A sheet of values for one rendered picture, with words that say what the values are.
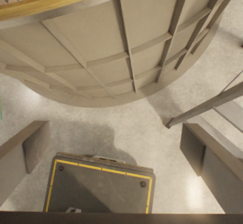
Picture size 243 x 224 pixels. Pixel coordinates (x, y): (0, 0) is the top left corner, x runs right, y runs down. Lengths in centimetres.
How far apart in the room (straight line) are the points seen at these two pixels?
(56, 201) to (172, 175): 87
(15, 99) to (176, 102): 147
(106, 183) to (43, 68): 79
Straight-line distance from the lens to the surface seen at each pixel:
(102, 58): 76
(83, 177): 125
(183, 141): 16
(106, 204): 126
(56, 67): 81
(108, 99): 149
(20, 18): 46
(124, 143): 148
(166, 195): 156
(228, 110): 95
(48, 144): 17
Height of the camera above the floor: 146
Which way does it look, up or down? 79 degrees down
